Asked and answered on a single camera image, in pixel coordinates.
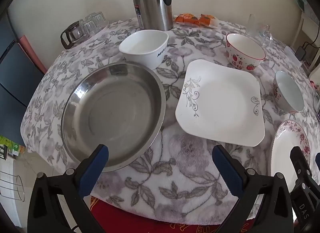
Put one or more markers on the large stainless steel basin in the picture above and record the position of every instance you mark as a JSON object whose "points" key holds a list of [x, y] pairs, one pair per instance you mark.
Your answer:
{"points": [[121, 106]]}

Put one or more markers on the floral grey white tablecloth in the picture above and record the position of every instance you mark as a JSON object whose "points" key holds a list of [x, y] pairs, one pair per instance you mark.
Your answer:
{"points": [[175, 180]]}

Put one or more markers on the white square deep bowl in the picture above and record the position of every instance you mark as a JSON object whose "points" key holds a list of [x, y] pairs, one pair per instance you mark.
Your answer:
{"points": [[146, 47]]}

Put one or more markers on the wire rack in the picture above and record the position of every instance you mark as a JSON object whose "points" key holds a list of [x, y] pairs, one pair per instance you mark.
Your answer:
{"points": [[12, 187]]}

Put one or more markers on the orange snack packet right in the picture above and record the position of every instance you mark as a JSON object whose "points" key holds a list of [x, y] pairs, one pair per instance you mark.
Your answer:
{"points": [[208, 21]]}

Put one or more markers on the orange snack packet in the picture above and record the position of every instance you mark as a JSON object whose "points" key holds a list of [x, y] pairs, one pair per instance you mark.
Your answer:
{"points": [[208, 21], [187, 19]]}

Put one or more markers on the pink rolled mat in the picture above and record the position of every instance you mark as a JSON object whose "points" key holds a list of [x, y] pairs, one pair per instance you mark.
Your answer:
{"points": [[31, 53]]}

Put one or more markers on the dark blue cabinet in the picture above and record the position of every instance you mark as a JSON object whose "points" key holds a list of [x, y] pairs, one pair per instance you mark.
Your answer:
{"points": [[19, 79]]}

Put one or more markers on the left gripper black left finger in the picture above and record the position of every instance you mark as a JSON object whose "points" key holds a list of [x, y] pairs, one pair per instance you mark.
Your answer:
{"points": [[45, 213]]}

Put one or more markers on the black power adapter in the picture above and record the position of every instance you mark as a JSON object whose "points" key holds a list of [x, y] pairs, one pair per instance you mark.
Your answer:
{"points": [[300, 53]]}

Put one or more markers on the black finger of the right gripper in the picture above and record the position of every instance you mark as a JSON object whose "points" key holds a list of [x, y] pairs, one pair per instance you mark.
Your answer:
{"points": [[305, 194], [317, 160]]}

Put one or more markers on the small white floral bowl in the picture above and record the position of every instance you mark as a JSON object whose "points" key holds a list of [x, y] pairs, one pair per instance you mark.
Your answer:
{"points": [[287, 93]]}

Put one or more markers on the red embroidered cloth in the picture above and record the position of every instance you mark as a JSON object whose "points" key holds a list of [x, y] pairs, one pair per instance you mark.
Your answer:
{"points": [[113, 219]]}

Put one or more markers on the orange snack packet left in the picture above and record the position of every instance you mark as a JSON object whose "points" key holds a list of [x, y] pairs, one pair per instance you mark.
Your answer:
{"points": [[187, 19]]}

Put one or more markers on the pink white tray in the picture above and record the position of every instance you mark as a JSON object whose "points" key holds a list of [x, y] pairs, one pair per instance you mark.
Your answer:
{"points": [[99, 29]]}

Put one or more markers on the clear glass mug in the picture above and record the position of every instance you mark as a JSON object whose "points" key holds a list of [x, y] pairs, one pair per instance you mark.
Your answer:
{"points": [[258, 32]]}

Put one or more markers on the upturned clear drinking glass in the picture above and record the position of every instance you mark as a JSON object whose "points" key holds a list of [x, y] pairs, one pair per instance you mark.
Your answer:
{"points": [[90, 26], [99, 20]]}

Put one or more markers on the white square floral plate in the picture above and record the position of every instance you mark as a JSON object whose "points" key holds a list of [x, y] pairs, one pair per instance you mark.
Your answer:
{"points": [[221, 104]]}

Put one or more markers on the pink floral round plate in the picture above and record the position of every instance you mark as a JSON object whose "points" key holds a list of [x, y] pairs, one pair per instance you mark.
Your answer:
{"points": [[288, 135]]}

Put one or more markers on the glass teapot black handle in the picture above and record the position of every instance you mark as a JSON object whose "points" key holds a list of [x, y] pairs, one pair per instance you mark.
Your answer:
{"points": [[73, 35]]}

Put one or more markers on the strawberry pattern red-rim bowl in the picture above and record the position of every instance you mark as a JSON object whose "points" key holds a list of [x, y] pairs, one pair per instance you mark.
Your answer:
{"points": [[243, 53]]}

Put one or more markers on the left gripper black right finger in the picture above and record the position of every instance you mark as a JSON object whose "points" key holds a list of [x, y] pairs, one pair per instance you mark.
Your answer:
{"points": [[275, 211]]}

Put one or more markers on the stainless steel thermos jug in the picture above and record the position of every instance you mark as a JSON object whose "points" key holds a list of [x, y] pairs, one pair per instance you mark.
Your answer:
{"points": [[154, 14]]}

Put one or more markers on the white side shelf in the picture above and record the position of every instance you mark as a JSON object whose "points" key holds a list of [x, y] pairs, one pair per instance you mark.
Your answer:
{"points": [[307, 36]]}

